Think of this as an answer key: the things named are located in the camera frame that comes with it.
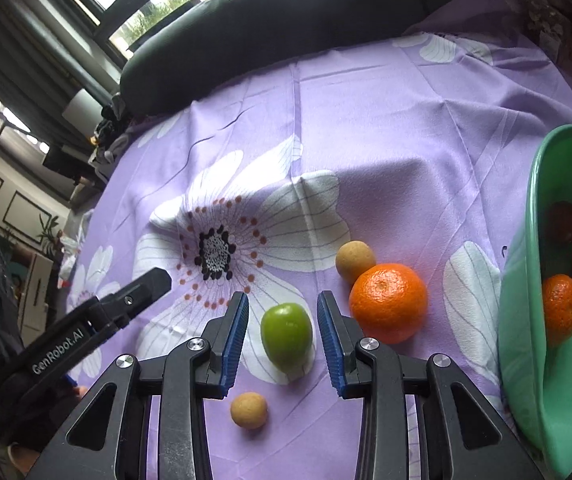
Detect large red tomato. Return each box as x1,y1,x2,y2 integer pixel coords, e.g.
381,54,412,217
543,201,572,246

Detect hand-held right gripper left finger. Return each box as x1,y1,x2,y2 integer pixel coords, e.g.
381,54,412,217
26,291,250,480

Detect pile of clutter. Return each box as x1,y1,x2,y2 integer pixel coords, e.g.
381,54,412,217
88,92,142,191

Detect white cylinder lamp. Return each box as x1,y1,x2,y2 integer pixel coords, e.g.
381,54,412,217
62,88,104,136

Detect black chair back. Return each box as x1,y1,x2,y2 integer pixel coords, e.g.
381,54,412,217
119,0,472,117

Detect potted plant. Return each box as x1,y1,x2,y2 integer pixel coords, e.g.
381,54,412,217
36,215,64,261

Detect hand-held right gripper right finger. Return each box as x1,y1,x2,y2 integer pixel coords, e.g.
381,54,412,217
316,290,547,480

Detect tan longan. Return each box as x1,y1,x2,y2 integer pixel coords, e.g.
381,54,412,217
335,241,377,284
230,392,269,430

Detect white plastic bag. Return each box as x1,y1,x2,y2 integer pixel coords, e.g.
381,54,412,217
56,210,94,291

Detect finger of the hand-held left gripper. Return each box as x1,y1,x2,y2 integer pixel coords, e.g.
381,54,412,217
93,267,173,332

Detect window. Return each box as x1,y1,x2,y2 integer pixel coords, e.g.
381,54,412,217
48,0,277,61

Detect green bowl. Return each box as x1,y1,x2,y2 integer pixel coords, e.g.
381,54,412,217
498,124,572,479

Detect green apple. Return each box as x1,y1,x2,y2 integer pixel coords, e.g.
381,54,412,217
260,302,313,374

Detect large orange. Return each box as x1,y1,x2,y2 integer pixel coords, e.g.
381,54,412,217
541,274,572,348

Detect purple floral cloth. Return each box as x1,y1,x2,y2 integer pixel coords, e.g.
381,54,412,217
63,0,572,480

